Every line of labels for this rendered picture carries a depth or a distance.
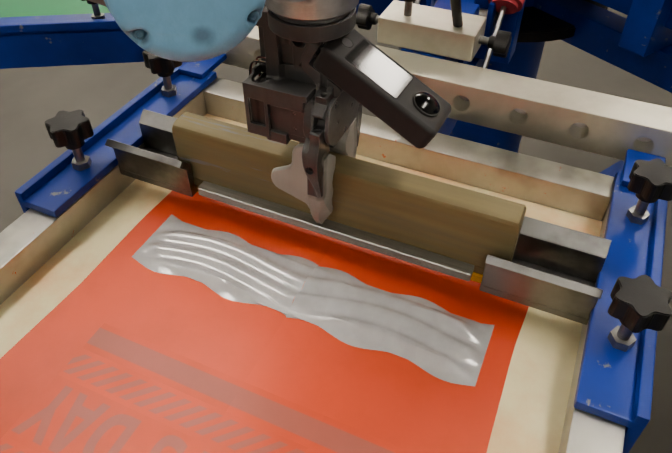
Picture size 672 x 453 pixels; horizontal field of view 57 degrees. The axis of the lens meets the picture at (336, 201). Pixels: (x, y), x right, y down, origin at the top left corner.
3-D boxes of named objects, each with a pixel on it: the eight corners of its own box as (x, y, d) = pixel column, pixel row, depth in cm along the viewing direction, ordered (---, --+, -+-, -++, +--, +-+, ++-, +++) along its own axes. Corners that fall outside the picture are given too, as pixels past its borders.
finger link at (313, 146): (319, 177, 59) (324, 93, 55) (336, 182, 59) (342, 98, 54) (297, 201, 56) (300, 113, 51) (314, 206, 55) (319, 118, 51)
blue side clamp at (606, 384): (620, 465, 49) (650, 421, 44) (556, 441, 51) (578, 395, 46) (647, 224, 69) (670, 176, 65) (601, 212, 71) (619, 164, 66)
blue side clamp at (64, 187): (71, 254, 66) (51, 205, 61) (35, 240, 68) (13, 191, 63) (222, 110, 86) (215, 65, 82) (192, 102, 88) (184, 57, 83)
